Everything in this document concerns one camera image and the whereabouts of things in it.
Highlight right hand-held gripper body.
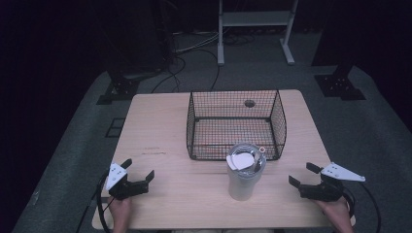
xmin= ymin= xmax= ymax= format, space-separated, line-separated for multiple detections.
xmin=299 ymin=161 xmax=366 ymax=203

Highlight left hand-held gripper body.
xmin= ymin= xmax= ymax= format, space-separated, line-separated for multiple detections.
xmin=105 ymin=162 xmax=151 ymax=201

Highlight white tumbler with clear lid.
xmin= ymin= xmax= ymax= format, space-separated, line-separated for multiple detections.
xmin=225 ymin=143 xmax=267 ymax=202

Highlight black wire mesh basket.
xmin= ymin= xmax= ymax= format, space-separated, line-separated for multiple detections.
xmin=186 ymin=89 xmax=288 ymax=162

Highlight person's left hand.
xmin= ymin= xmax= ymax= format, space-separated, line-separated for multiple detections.
xmin=108 ymin=196 xmax=132 ymax=225

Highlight person's right hand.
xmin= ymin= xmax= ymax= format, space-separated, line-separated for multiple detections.
xmin=312 ymin=196 xmax=354 ymax=225

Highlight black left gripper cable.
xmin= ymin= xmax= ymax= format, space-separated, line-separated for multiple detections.
xmin=76 ymin=173 xmax=115 ymax=233

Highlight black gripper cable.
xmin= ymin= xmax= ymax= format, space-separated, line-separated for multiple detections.
xmin=76 ymin=173 xmax=115 ymax=233
xmin=341 ymin=181 xmax=382 ymax=233

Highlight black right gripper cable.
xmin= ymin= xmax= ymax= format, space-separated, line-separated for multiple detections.
xmin=341 ymin=181 xmax=382 ymax=233

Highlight black stand base plate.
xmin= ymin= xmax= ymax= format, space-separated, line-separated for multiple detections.
xmin=95 ymin=75 xmax=141 ymax=106
xmin=313 ymin=63 xmax=367 ymax=102

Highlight black floor cable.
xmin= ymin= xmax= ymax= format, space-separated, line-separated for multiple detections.
xmin=150 ymin=48 xmax=222 ymax=94

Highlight white floor cables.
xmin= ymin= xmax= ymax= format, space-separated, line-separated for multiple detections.
xmin=173 ymin=30 xmax=222 ymax=55

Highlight white metal stand frame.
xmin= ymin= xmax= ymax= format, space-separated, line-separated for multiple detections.
xmin=217 ymin=0 xmax=300 ymax=67

